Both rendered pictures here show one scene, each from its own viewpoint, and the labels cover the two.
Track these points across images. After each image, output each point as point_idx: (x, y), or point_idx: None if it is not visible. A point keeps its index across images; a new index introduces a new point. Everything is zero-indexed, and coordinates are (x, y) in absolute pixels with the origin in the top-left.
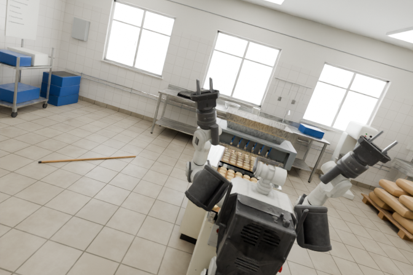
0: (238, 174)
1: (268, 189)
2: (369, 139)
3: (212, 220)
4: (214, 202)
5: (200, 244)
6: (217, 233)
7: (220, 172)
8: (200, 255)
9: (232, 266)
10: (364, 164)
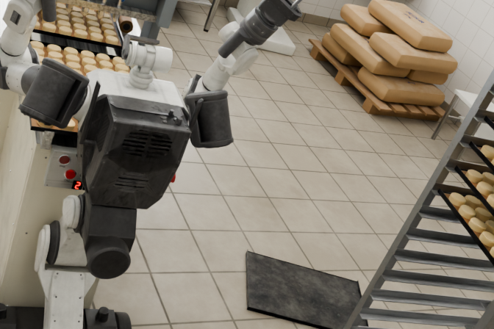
0: (69, 51)
1: (148, 80)
2: None
3: (50, 145)
4: (70, 113)
5: (30, 190)
6: (81, 156)
7: None
8: (31, 207)
9: (112, 190)
10: (271, 25)
